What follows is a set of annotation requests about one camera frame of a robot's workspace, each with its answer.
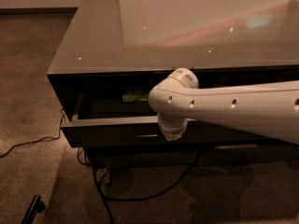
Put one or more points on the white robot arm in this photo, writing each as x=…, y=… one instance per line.
x=269, y=109

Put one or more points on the grey drawer cabinet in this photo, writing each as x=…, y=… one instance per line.
x=113, y=47

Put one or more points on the green snack bag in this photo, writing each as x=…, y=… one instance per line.
x=130, y=97

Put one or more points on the black object on floor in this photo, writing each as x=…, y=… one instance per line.
x=36, y=206

